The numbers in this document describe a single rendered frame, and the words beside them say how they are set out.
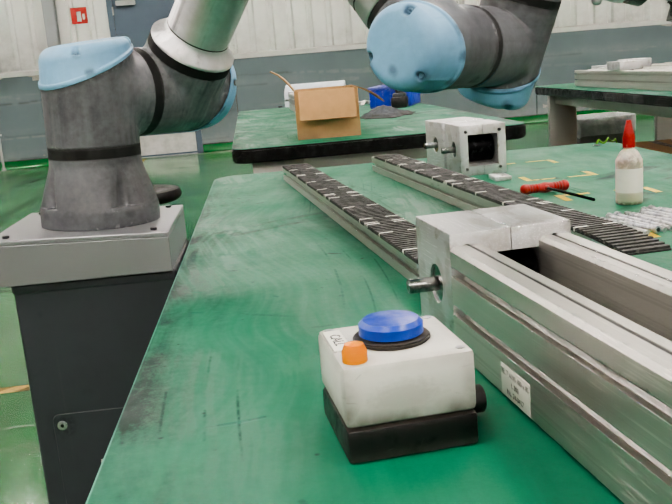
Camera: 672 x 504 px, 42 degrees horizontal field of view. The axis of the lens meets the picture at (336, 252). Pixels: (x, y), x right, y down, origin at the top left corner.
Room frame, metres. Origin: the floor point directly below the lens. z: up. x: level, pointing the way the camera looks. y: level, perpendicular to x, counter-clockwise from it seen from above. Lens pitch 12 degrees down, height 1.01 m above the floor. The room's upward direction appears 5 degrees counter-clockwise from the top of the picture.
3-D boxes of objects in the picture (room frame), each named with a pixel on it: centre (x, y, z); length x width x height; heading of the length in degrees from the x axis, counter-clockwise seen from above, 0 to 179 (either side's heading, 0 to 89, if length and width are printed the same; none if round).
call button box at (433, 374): (0.51, -0.04, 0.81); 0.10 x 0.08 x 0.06; 101
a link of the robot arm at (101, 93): (1.13, 0.29, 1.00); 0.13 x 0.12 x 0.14; 139
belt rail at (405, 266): (1.32, -0.01, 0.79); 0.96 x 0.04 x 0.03; 11
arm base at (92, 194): (1.12, 0.30, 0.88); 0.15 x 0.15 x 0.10
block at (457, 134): (1.67, -0.27, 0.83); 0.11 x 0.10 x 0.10; 97
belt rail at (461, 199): (1.36, -0.20, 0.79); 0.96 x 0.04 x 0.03; 11
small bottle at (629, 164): (1.21, -0.42, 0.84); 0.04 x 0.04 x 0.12
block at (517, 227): (0.69, -0.12, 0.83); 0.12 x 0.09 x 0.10; 101
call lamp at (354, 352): (0.48, -0.01, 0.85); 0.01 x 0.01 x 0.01
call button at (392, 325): (0.51, -0.03, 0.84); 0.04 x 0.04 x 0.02
